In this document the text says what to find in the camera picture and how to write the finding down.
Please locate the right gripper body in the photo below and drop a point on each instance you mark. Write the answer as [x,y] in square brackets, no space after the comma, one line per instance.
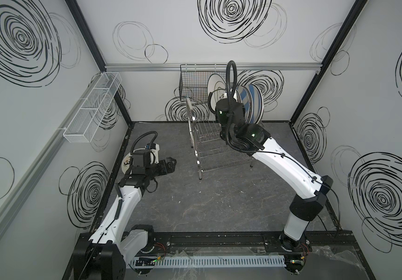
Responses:
[222,101]

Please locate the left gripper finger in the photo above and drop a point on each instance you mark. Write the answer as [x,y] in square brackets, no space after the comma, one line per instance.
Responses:
[169,168]
[168,161]

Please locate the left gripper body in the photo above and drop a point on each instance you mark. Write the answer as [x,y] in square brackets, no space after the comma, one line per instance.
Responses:
[130,163]

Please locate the white plate green clover outline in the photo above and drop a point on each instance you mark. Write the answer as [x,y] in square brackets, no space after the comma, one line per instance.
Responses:
[216,89]

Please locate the blue white striped plate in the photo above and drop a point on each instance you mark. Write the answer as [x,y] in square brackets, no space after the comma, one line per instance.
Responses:
[255,92]

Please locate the green red rimmed white plate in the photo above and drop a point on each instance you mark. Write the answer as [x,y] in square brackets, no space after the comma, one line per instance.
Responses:
[261,107]

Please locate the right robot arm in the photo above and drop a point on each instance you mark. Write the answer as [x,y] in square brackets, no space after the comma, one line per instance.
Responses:
[253,140]

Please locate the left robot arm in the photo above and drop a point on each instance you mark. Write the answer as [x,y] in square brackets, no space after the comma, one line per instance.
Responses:
[106,253]

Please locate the stainless steel dish rack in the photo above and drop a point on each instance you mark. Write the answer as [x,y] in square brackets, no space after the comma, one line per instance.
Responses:
[211,152]

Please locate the cream floral plate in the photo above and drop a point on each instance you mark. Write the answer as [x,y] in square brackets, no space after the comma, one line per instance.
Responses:
[126,163]

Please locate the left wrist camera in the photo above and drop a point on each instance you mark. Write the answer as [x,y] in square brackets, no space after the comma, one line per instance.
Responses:
[154,152]

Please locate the black wire basket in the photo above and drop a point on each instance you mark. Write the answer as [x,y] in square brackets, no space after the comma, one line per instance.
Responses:
[194,78]

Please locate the white wire wall shelf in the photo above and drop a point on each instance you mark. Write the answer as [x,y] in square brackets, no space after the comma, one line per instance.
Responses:
[88,118]

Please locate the white slotted cable duct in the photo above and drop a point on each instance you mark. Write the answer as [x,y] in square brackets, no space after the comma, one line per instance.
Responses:
[231,261]

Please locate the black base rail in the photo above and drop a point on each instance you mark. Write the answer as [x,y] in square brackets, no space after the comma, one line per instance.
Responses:
[271,242]

